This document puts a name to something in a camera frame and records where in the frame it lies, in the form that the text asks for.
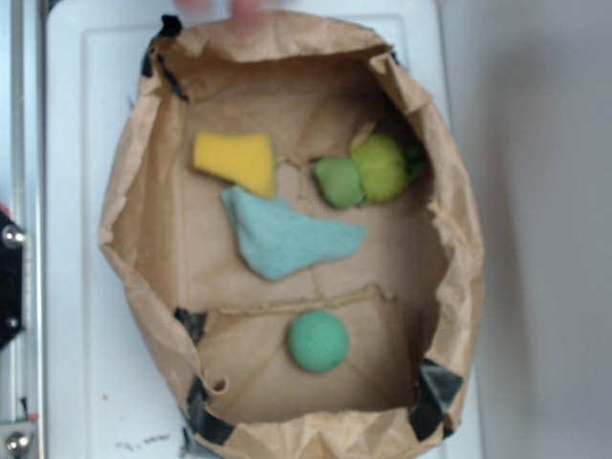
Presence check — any aluminium frame rail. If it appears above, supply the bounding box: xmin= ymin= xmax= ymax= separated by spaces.
xmin=1 ymin=1 xmax=48 ymax=458

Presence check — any light blue cloth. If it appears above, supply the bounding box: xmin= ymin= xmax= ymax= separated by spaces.
xmin=221 ymin=186 xmax=366 ymax=281

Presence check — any yellow sponge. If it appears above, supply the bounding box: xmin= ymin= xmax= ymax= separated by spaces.
xmin=192 ymin=132 xmax=276 ymax=199

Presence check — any white tray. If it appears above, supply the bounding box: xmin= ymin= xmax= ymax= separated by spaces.
xmin=46 ymin=1 xmax=483 ymax=458

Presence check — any green plush toy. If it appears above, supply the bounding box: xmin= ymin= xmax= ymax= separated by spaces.
xmin=314 ymin=134 xmax=428 ymax=208

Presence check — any round green sponge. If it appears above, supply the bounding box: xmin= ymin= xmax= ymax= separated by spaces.
xmin=287 ymin=311 xmax=350 ymax=373

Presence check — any black bracket with bolts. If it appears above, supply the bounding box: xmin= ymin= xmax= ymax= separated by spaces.
xmin=0 ymin=204 xmax=27 ymax=350

